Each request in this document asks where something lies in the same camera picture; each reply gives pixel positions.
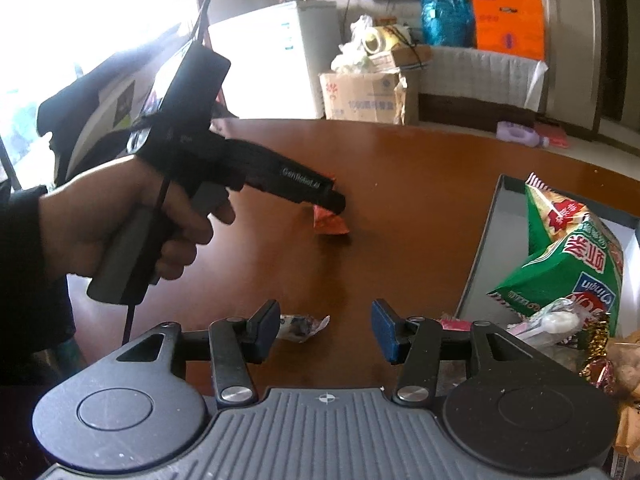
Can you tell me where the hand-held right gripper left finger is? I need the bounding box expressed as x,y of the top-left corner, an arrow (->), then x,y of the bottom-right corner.
90,299 -> 281,407

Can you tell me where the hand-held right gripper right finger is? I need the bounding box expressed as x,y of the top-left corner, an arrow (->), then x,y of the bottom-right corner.
370,299 -> 556,407

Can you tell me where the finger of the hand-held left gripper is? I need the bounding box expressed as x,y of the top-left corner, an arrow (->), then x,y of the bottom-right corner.
305,186 -> 347,214

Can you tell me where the orange-red snack bar packet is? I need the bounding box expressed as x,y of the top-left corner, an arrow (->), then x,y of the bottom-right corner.
312,204 -> 351,236

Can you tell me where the small clear candy packet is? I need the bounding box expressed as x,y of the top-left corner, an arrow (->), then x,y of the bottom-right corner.
277,314 -> 331,344

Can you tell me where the grey and white cardboard box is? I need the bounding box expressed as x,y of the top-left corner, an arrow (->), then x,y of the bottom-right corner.
452,174 -> 640,343

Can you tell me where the green snack bag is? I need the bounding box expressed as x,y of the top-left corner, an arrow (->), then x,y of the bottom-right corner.
490,172 -> 626,338

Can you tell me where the brown and gold candy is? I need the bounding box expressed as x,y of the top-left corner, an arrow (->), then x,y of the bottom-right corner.
579,310 -> 622,397

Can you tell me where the person's left forearm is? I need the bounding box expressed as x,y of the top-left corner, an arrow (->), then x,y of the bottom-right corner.
0,180 -> 76,386

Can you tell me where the person's left hand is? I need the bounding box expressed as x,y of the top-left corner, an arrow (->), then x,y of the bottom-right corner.
40,154 -> 236,281

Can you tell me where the large brown cardboard box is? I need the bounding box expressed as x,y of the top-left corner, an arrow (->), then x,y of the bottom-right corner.
319,71 -> 420,126

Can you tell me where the white chest freezer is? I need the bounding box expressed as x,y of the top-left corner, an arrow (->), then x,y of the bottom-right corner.
207,0 -> 340,121

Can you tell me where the white plastic bag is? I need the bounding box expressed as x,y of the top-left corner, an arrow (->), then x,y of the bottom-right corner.
331,15 -> 373,73

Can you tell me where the small flat cardboard box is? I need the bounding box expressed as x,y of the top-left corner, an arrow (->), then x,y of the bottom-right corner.
370,45 -> 433,73

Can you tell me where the white and black scooter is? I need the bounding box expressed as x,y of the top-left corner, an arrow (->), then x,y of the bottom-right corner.
37,0 -> 231,196

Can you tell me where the dark wooden cabinet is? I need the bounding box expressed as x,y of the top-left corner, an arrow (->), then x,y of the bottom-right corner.
417,92 -> 538,133

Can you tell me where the beige tape roll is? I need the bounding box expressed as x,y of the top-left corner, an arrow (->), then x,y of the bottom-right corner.
362,25 -> 401,57

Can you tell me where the purple plastic bottle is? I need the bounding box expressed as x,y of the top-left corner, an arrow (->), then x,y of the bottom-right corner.
496,121 -> 551,148

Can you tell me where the white quilted cloth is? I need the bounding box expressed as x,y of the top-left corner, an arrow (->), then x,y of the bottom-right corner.
427,45 -> 549,111

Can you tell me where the blue plastic bag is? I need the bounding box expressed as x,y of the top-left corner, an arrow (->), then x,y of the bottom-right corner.
420,0 -> 476,48

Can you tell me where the red book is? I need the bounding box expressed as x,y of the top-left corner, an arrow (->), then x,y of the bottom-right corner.
534,121 -> 571,149

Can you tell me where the orange shopping bag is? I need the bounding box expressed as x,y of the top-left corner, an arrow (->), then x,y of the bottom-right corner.
471,0 -> 546,62

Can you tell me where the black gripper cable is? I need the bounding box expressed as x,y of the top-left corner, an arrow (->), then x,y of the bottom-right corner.
122,170 -> 173,347

